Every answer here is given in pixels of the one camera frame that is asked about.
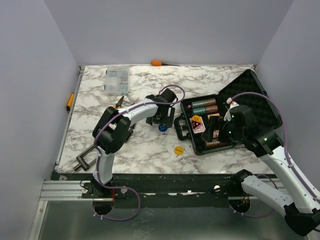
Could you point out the blue small blind button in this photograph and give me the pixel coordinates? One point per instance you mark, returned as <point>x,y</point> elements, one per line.
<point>162,128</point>

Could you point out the clear plastic organizer box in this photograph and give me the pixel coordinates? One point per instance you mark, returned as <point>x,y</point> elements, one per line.
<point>116,80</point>

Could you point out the yellow big blind button in case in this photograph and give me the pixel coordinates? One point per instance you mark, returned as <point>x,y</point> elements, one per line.
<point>197,118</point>

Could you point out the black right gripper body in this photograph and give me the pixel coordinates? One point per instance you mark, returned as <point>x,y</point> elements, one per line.
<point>229,133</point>

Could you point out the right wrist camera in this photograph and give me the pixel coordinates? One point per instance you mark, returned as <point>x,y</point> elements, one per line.
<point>232,104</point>

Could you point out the green chip roll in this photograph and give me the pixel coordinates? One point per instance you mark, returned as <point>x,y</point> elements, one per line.
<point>198,104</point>
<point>199,111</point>

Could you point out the brown chip roll in case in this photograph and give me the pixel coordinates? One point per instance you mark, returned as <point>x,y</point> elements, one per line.
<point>211,109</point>
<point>210,102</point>

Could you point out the dark grey door handle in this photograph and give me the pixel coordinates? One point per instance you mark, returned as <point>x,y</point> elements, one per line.
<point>81,162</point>

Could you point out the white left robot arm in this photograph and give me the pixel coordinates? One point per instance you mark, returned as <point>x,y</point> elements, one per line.
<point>111,131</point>

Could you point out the yellow handle pliers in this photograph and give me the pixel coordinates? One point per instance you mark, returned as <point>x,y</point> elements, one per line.
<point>119,103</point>

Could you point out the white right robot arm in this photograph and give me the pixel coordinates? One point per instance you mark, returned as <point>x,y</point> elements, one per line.
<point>300,206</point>

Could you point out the brown chip roll upper in case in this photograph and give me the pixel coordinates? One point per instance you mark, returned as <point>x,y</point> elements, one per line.
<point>210,102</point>

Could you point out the brown chip roll lower in case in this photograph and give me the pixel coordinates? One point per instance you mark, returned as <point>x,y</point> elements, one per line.
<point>211,109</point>

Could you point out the brown 100 chip roll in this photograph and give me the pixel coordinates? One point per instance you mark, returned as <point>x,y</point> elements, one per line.
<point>214,144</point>

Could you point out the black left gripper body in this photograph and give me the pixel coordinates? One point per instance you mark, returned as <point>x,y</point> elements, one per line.
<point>164,119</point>

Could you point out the red card deck with all-in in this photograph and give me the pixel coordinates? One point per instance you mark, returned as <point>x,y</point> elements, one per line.
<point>197,127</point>

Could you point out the yellow utility knife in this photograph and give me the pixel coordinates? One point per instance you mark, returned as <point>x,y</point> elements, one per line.
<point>70,102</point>

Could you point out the orange handle screwdriver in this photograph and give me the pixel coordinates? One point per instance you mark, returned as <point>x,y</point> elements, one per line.
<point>157,63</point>

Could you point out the green chip roll upper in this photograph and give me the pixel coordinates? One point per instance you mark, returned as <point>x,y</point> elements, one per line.
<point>198,104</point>

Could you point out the black poker set case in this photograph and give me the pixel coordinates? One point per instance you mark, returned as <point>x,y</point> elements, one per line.
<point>245,89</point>

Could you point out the green chip roll lower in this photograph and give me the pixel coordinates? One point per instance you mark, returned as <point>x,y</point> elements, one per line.
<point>199,111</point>

